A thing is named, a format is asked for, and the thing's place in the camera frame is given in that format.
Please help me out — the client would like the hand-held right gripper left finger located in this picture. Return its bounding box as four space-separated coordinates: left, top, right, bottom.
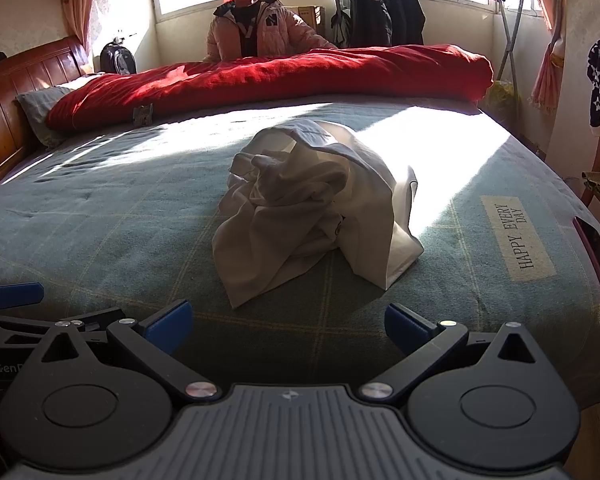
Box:
40 299 223 403

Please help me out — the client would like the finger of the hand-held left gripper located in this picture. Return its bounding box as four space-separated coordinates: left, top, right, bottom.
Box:
0 282 45 311
0 306 127 344

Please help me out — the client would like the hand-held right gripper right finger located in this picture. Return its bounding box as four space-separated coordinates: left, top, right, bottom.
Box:
357 302 538 403

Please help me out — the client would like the white printed long-sleeve shirt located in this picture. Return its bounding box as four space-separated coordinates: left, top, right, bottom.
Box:
211 119 426 310

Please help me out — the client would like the metal clothes rack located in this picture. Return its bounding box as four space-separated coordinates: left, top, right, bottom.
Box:
325 0 531 96

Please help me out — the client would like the green plaid bed sheet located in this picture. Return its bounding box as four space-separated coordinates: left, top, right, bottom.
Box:
0 94 600 413

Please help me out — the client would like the grey pillow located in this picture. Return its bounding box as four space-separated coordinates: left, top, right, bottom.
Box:
16 85 76 148

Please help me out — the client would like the smartphone with red case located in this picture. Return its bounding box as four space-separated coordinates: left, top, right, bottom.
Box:
572 215 600 297

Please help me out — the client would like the wooden bed headboard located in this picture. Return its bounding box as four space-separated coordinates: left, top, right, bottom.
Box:
0 35 93 196

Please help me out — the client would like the yellow plastic bag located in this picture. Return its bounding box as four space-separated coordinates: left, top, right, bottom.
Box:
487 80 518 116

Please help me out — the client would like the black backpack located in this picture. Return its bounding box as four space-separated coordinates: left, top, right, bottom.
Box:
100 42 137 76

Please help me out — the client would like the red duvet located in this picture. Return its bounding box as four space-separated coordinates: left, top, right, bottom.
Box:
45 44 495 133

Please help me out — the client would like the black hanging coat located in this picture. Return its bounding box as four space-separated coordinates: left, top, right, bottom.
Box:
380 0 426 46

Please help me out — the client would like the black jacket with patch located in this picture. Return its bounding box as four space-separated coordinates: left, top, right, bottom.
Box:
347 0 393 48

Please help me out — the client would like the grey and white garment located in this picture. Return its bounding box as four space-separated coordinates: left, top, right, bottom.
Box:
329 0 352 46

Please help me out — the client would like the orange hanging garment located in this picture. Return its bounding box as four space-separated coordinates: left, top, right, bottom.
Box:
286 6 326 31

